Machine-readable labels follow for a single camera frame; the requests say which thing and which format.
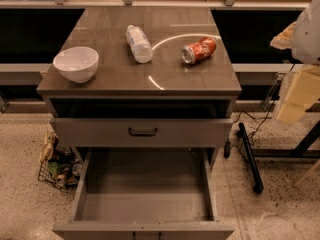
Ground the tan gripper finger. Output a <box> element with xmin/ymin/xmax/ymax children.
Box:
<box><xmin>275</xmin><ymin>65</ymin><xmax>320</xmax><ymax>124</ymax></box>
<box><xmin>270</xmin><ymin>22</ymin><xmax>296</xmax><ymax>50</ymax></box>

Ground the clear plastic water bottle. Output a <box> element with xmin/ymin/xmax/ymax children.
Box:
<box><xmin>126</xmin><ymin>25</ymin><xmax>153</xmax><ymax>64</ymax></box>

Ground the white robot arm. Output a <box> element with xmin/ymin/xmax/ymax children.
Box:
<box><xmin>270</xmin><ymin>0</ymin><xmax>320</xmax><ymax>125</ymax></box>

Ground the grey drawer cabinet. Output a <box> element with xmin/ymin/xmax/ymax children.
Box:
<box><xmin>36</xmin><ymin>6</ymin><xmax>243</xmax><ymax>240</ymax></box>

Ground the open grey middle drawer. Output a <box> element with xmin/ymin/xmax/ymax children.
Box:
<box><xmin>53</xmin><ymin>148</ymin><xmax>234</xmax><ymax>240</ymax></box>

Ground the closed grey top drawer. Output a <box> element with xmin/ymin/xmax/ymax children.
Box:
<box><xmin>50</xmin><ymin>118</ymin><xmax>232</xmax><ymax>148</ymax></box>

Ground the crushed orange soda can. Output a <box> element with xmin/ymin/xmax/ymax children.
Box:
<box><xmin>181</xmin><ymin>37</ymin><xmax>216</xmax><ymax>65</ymax></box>

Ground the black metal stand leg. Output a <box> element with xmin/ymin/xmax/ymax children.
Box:
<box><xmin>239</xmin><ymin>123</ymin><xmax>264</xmax><ymax>194</ymax></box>

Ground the white ceramic bowl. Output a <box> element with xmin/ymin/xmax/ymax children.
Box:
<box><xmin>53</xmin><ymin>47</ymin><xmax>99</xmax><ymax>83</ymax></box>

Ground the black power cable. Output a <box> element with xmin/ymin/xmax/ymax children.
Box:
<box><xmin>229</xmin><ymin>63</ymin><xmax>296</xmax><ymax>152</ymax></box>

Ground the black drawer handle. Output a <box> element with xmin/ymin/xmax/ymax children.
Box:
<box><xmin>128</xmin><ymin>127</ymin><xmax>158</xmax><ymax>137</ymax></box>

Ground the wire basket with snacks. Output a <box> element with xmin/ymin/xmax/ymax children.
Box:
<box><xmin>38</xmin><ymin>131</ymin><xmax>82</xmax><ymax>189</ymax></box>

